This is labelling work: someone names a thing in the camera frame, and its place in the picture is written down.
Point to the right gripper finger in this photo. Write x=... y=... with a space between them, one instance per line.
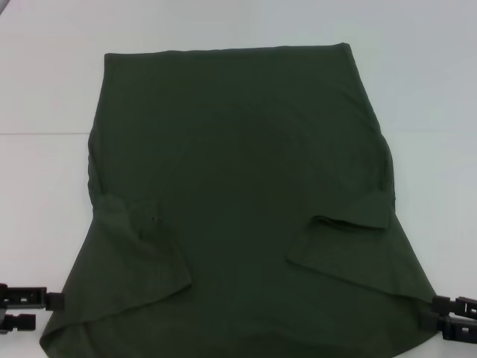
x=451 y=328
x=456 y=304

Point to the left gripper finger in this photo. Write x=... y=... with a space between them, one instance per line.
x=16 y=322
x=31 y=296

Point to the dark green t-shirt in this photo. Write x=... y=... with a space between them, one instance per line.
x=242 y=179

